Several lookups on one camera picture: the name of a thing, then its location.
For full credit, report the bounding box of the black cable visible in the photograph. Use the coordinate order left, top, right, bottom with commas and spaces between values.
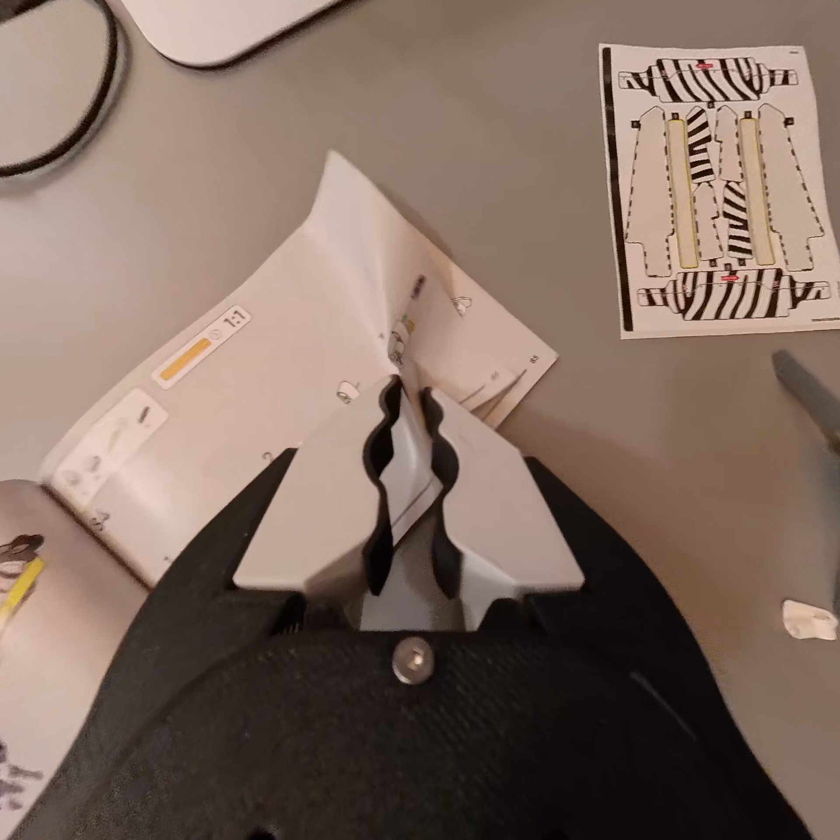
0, 0, 120, 178

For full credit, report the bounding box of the white monitor stand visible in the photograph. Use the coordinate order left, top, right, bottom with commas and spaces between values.
118, 0, 349, 68

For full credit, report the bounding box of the zebra striped sticker sheet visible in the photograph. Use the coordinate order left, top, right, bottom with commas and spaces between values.
598, 42, 840, 340

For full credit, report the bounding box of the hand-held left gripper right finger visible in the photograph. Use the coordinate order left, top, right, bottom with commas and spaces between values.
420, 387, 585, 627

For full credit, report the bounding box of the lego helicopter model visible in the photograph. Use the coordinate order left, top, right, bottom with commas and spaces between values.
771, 350, 840, 618

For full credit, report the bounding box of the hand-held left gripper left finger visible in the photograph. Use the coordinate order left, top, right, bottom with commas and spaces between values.
233, 375, 403, 624

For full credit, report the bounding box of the white lego wedge piece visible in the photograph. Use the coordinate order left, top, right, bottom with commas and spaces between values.
781, 598, 840, 641

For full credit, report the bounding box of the white instruction booklet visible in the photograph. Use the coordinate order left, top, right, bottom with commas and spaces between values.
0, 150, 559, 840

